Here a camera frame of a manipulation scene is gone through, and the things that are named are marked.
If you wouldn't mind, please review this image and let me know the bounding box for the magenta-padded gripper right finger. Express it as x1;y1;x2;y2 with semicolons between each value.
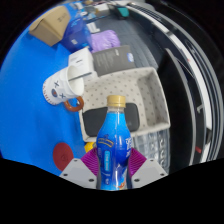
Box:
128;147;169;189

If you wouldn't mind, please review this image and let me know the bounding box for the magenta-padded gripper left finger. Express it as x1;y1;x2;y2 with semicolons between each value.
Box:
59;147;99;189

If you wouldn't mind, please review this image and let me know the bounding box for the blue drink bottle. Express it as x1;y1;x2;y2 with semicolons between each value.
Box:
95;94;133;192

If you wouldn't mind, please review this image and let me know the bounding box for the flat round red coaster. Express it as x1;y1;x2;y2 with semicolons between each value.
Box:
52;142;75;171

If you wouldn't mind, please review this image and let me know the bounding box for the grey small-parts drawer cabinet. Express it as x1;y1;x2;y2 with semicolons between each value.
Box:
132;128;172;175

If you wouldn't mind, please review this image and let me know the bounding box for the yellow multimeter with red leads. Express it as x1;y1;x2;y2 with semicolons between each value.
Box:
83;141;97;154

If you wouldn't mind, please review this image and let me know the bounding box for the black oblong speaker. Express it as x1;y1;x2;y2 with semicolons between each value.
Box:
82;102;141;138

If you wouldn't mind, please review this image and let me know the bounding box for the black workbench shelf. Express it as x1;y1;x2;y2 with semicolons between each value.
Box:
159;46;201;168

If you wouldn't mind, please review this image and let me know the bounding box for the white dotted tray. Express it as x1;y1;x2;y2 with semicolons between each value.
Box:
78;66;172;144

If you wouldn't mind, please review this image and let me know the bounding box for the small white carton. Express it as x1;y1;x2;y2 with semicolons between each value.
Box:
68;46;95;79

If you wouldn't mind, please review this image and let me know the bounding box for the dark grey flat box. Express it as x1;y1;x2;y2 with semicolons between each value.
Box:
91;44;137;78

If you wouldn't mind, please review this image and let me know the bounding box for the purple plastic bag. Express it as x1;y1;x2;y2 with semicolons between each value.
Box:
89;29;122;54

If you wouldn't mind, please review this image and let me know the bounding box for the blue carton box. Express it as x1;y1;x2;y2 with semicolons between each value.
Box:
59;16;94;54

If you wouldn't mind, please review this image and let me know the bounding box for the brown cardboard box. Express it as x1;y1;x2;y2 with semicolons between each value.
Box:
28;5;72;48

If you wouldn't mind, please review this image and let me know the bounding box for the teal plastic item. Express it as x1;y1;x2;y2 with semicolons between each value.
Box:
116;6;130;18

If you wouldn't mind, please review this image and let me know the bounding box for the white mug with orange handle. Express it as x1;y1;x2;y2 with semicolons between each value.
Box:
42;64;86;113

